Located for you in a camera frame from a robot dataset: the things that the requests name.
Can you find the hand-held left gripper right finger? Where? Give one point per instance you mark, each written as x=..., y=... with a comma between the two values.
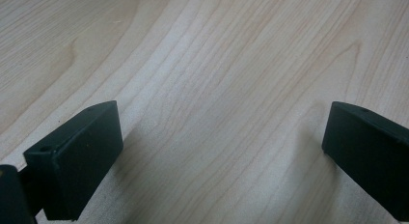
x=369, y=146

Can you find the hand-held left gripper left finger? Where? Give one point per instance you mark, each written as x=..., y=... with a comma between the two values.
x=80, y=162

